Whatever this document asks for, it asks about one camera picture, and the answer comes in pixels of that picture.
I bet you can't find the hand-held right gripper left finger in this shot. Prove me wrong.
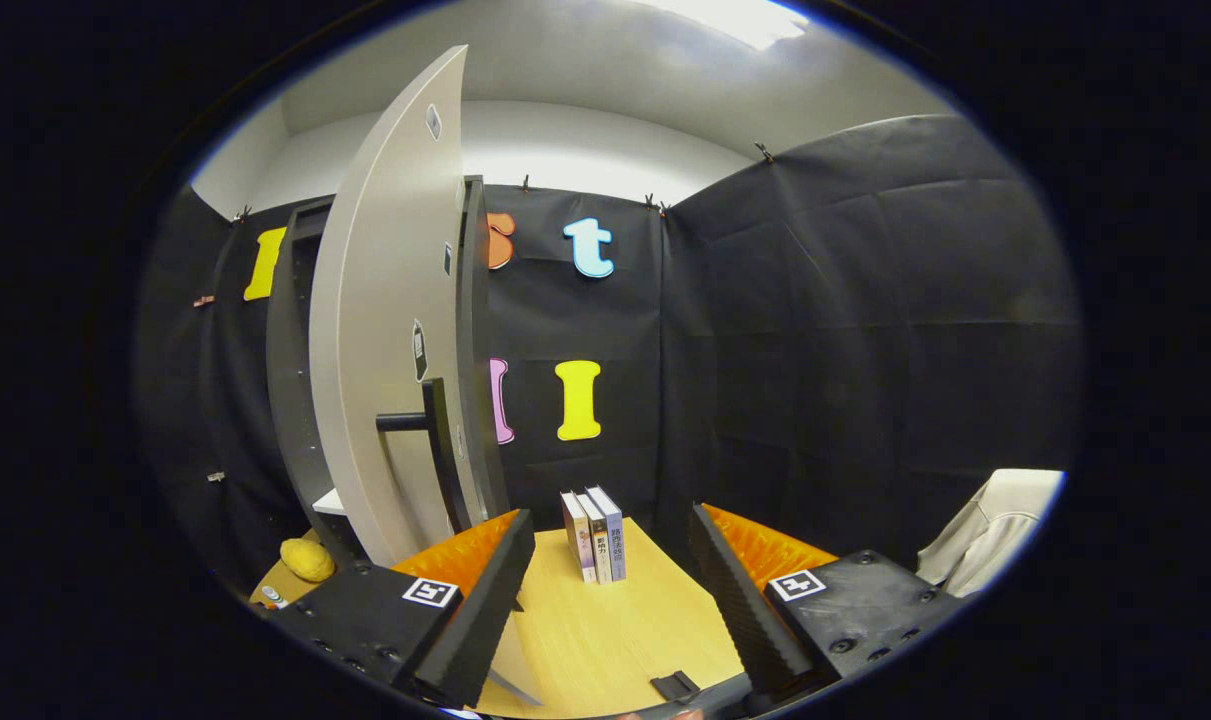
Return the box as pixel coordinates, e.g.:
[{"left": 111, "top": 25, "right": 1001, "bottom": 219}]
[{"left": 265, "top": 508, "right": 536, "bottom": 709}]

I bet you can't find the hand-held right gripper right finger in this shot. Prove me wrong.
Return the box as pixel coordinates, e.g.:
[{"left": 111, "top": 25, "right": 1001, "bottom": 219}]
[{"left": 689, "top": 503, "right": 966, "bottom": 706}]

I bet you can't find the black door handle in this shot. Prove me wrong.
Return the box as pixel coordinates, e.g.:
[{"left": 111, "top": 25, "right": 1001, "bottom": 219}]
[{"left": 375, "top": 377, "right": 473, "bottom": 533}]

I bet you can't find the dark grey cabinet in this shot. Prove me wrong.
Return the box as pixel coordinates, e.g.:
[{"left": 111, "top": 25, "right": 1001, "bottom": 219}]
[{"left": 265, "top": 175, "right": 511, "bottom": 571}]

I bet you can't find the white and pink book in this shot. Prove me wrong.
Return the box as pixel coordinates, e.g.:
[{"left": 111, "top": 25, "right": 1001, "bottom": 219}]
[{"left": 560, "top": 490, "right": 598, "bottom": 585}]

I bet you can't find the beige book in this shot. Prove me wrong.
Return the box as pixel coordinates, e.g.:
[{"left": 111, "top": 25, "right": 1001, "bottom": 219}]
[{"left": 576, "top": 492, "right": 614, "bottom": 585}]

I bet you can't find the yellow lemon plush toy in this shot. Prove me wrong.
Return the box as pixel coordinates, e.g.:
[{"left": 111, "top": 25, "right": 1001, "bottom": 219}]
[{"left": 280, "top": 538, "right": 336, "bottom": 583}]

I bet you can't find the beige garment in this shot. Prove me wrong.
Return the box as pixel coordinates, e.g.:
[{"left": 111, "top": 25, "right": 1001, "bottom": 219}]
[{"left": 915, "top": 468, "right": 1066, "bottom": 599}]

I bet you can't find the black backdrop cloth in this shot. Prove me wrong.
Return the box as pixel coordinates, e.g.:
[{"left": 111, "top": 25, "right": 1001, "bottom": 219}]
[{"left": 135, "top": 113, "right": 1084, "bottom": 601}]

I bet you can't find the long ceiling light panel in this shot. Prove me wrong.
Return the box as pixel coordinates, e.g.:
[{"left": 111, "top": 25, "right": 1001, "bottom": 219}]
[{"left": 655, "top": 0, "right": 811, "bottom": 51}]

